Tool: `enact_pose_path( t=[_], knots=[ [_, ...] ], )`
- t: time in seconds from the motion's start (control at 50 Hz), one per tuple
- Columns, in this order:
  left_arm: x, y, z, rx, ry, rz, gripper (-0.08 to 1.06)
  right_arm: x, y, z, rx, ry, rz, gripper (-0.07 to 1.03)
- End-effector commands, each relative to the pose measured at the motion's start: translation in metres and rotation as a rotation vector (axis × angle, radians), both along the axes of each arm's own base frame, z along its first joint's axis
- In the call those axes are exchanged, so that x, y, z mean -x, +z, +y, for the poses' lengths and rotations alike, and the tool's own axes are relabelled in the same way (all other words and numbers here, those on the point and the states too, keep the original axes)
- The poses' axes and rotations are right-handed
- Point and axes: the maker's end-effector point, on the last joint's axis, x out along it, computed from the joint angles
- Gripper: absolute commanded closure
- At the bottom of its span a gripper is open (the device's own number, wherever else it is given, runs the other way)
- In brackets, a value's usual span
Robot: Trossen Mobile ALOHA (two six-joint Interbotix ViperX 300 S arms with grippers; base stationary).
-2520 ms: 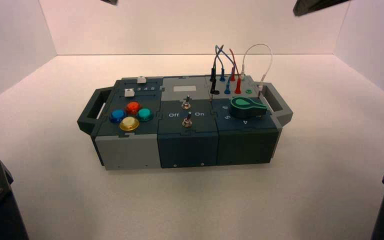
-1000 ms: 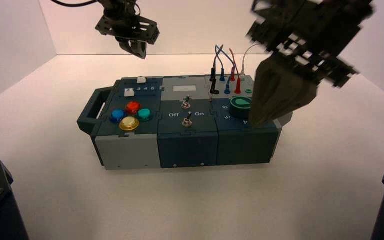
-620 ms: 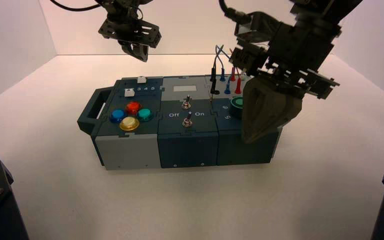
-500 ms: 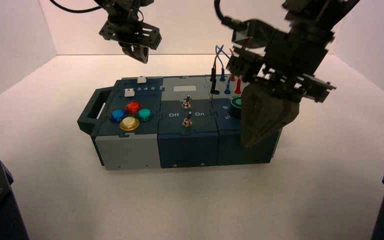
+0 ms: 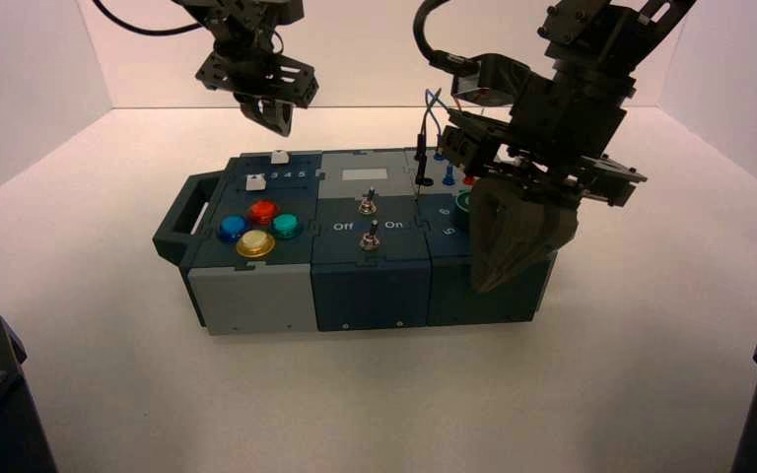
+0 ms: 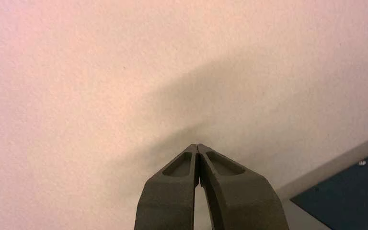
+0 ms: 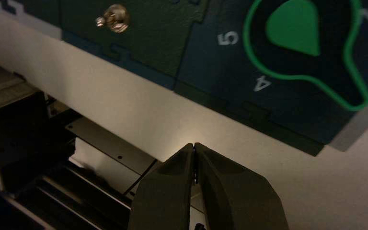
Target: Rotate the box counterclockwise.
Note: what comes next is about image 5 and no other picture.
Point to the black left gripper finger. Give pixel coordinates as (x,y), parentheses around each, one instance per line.
(280,119)
(253,112)

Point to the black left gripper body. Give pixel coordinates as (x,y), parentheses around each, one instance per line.
(261,72)

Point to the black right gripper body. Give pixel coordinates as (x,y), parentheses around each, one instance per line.
(561,124)

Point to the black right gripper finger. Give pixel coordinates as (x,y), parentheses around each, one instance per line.
(493,228)
(545,228)

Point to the dark teal grey control box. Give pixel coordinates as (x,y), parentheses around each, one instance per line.
(365,294)

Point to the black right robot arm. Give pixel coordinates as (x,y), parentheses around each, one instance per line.
(607,26)

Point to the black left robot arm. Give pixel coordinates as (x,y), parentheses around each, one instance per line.
(241,16)

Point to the white square slider knob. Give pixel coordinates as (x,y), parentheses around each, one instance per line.
(279,157)
(256,183)

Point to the green rotary pointer knob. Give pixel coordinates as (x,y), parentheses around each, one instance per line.
(462,202)

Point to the red round push button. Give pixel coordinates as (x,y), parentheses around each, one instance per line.
(263,211)

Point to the green round push button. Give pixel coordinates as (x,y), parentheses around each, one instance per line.
(284,225)

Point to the blue round push button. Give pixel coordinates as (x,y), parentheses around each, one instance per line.
(232,227)

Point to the yellow round push button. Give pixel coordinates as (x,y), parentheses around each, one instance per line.
(255,245)

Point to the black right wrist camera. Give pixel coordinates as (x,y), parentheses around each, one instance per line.
(489,81)

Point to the metal toggle switch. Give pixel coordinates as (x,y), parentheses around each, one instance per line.
(367,202)
(370,237)

